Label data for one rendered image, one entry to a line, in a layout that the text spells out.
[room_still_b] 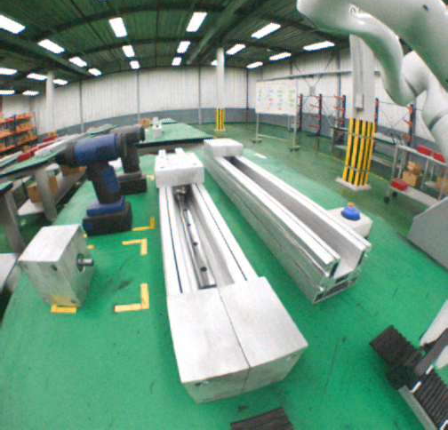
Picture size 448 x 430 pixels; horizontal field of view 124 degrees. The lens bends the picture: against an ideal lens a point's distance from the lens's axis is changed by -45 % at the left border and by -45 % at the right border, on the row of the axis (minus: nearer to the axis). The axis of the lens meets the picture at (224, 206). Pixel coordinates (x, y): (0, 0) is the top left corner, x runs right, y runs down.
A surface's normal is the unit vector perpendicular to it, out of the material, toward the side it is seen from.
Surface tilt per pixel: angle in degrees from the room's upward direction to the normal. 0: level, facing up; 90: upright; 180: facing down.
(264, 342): 0
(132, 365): 0
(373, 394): 0
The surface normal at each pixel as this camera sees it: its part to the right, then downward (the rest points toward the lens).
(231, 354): 0.00, -0.90
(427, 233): -0.95, 0.14
